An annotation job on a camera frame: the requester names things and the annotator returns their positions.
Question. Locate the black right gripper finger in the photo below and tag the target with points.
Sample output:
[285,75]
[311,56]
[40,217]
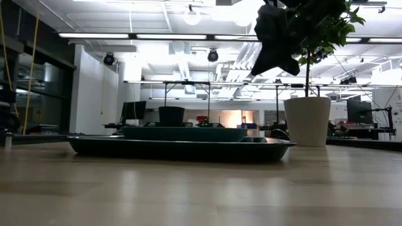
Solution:
[289,64]
[267,61]

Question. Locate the green round plate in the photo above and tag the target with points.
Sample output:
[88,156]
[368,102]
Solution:
[185,134]

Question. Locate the dark cup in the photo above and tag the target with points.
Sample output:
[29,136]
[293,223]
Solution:
[171,116]

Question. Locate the dark green plastic tray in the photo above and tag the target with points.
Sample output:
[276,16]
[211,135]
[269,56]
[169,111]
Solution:
[176,152]

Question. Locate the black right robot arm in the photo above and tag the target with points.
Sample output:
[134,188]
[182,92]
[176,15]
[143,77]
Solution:
[282,2]

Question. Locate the long ceiling strip light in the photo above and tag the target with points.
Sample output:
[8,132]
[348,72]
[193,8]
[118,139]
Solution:
[94,35]
[235,37]
[171,36]
[384,40]

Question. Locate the black ceiling spotlight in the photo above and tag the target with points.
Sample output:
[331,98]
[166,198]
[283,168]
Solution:
[109,59]
[213,56]

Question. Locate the green leafy plant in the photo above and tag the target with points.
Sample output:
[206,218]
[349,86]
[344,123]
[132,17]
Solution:
[337,29]

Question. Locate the white plant pot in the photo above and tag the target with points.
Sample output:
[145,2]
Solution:
[307,122]

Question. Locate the black computer monitor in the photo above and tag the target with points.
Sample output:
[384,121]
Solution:
[359,111]
[134,110]

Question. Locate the white globe ceiling lamp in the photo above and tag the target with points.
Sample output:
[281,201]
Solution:
[192,16]

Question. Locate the black aluminium table frame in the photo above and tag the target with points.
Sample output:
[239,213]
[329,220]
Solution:
[37,138]

